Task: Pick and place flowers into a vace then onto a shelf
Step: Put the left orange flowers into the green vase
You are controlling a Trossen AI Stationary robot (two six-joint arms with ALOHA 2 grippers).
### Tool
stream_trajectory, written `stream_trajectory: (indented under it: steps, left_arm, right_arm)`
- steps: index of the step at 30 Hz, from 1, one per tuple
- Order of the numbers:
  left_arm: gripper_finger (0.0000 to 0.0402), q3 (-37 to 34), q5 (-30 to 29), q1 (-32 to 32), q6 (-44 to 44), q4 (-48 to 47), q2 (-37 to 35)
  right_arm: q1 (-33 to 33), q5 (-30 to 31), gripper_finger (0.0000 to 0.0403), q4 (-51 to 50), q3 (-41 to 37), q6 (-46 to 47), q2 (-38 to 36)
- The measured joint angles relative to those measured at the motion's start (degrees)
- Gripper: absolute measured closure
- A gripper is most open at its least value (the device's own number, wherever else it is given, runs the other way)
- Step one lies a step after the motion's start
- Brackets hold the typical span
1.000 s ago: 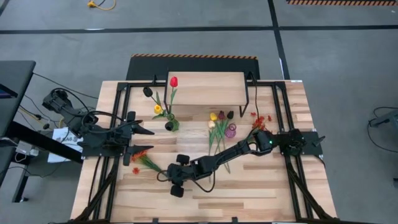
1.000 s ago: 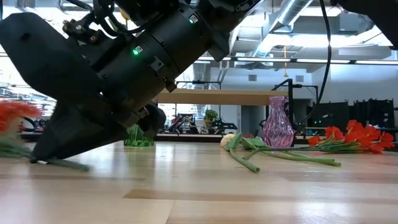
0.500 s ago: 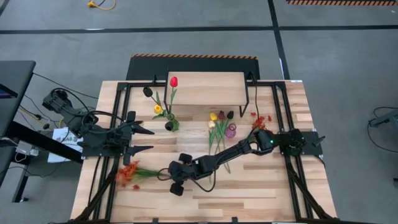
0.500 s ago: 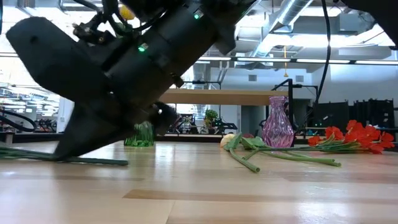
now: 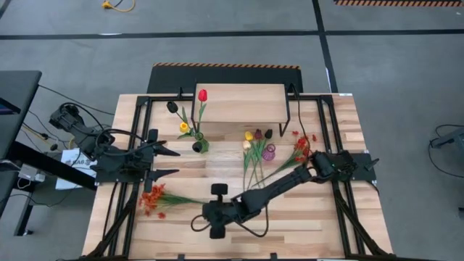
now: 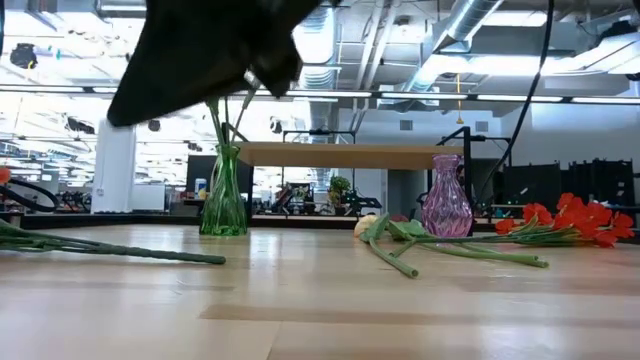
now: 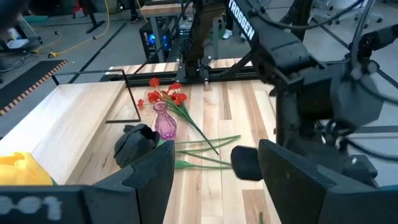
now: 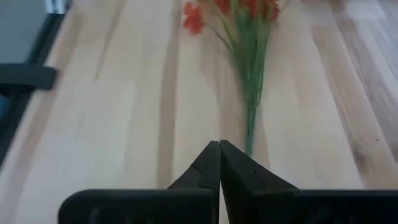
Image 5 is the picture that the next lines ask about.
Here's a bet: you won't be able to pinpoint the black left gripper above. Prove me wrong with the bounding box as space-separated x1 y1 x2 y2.
139 128 181 194

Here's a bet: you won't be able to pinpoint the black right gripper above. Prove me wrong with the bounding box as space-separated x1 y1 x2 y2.
201 183 243 240

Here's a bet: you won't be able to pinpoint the orange artificial flower bunch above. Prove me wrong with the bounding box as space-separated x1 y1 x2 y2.
252 130 319 189
138 183 204 220

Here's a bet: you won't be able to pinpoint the yellow artificial tulip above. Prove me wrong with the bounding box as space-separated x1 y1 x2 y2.
241 130 257 191
176 122 199 141

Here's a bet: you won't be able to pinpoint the pink glass vase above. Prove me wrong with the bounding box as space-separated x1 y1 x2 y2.
261 144 277 162

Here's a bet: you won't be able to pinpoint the red artificial tulip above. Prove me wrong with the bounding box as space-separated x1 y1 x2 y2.
194 88 209 135

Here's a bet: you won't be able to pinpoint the wooden shelf black legs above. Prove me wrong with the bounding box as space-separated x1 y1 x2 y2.
177 82 302 138

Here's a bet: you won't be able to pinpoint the black striped floor mat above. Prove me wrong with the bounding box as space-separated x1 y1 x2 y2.
333 0 464 7
146 62 304 94

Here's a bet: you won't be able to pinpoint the white printed paper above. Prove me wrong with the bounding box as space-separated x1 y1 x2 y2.
55 147 98 191

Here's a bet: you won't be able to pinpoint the black desk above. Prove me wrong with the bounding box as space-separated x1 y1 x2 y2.
0 70 97 236

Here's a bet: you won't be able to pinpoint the black aluminium table frame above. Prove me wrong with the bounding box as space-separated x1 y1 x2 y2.
81 92 396 261

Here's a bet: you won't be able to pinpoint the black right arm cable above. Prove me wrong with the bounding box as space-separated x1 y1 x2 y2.
289 85 312 171

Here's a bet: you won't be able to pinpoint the yellow extension cord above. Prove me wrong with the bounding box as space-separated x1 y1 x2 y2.
101 0 136 13

